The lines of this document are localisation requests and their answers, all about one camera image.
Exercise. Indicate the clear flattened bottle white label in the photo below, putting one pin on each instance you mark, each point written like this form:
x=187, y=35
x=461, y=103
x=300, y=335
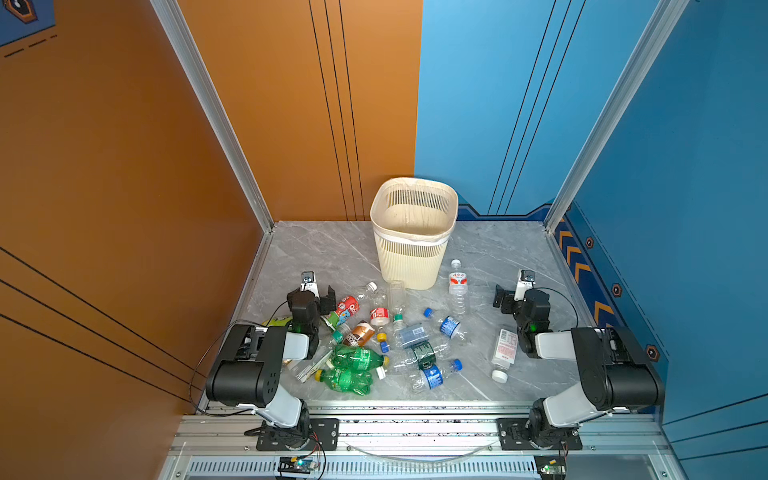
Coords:
x=302, y=370

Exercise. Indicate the small red label clear bottle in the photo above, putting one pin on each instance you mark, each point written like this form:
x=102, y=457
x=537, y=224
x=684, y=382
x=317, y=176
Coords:
x=379, y=314

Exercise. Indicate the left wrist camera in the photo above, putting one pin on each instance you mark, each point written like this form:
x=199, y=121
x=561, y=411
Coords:
x=308, y=283

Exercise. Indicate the white square bottle pink label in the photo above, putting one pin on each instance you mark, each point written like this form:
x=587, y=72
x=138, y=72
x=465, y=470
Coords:
x=503, y=354

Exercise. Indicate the green soda bottle lower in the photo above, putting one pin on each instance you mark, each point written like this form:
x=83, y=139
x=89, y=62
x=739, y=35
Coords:
x=346, y=381

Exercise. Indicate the left circuit board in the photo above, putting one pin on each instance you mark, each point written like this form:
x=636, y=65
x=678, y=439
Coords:
x=296, y=467

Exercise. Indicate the circuit board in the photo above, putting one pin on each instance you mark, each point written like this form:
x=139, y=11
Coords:
x=551, y=468
x=296, y=467

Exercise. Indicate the red strawberry label bottle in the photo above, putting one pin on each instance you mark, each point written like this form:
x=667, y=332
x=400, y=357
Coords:
x=356, y=301

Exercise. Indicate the dark green label bottle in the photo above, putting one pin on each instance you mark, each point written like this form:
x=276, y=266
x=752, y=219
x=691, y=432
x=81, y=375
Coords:
x=418, y=357

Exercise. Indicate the right circuit board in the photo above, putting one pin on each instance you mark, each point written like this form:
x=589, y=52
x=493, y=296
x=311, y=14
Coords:
x=551, y=468

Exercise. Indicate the clear bottle green cap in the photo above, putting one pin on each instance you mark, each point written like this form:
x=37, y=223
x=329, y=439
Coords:
x=397, y=299

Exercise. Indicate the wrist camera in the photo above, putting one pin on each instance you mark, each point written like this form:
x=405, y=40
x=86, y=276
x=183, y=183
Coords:
x=308, y=283
x=525, y=282

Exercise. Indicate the brown label bottle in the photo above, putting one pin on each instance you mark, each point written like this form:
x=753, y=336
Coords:
x=354, y=336

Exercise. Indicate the aluminium rail frame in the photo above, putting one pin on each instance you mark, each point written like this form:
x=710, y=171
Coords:
x=420, y=440

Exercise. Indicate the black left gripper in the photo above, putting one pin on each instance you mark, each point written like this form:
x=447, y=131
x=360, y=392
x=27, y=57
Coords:
x=324, y=300

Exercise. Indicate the aluminium corner post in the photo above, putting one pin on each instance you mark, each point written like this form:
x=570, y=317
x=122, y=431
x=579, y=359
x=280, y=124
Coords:
x=652, y=40
x=176, y=29

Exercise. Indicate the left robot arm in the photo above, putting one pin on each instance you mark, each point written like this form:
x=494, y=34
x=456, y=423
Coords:
x=246, y=371

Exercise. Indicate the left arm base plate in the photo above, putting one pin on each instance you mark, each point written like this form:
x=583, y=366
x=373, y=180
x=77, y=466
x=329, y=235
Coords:
x=304, y=436

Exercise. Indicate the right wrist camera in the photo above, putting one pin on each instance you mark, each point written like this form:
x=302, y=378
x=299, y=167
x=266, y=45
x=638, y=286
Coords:
x=525, y=282

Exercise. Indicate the green soda bottle upper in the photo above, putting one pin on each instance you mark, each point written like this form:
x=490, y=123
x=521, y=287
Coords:
x=357, y=359

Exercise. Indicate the cream slatted waste bin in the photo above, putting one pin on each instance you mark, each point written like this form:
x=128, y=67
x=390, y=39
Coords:
x=413, y=220

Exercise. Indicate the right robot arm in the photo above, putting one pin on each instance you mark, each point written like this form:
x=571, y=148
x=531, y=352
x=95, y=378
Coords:
x=614, y=373

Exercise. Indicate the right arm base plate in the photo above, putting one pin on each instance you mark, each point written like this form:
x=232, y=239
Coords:
x=520, y=434

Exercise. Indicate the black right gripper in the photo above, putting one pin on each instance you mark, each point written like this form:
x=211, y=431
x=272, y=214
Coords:
x=507, y=300

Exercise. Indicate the left aluminium corner post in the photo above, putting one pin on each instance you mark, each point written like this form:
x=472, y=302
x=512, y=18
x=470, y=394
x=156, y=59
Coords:
x=176, y=29

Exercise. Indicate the red label water bottle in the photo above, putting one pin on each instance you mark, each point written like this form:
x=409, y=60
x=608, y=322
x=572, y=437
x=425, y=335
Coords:
x=458, y=288

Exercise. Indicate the pale blue label bottle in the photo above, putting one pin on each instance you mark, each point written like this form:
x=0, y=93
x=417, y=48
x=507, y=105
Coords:
x=406, y=337

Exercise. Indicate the green soda bottle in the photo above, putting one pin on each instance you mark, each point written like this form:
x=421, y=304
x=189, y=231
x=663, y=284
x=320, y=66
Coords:
x=346, y=381
x=357, y=359

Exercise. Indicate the yellow green small bottle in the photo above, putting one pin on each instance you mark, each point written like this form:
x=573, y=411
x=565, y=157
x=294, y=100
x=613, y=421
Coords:
x=280, y=322

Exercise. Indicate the right aluminium corner post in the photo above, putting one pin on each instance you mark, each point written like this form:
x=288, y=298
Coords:
x=652, y=40

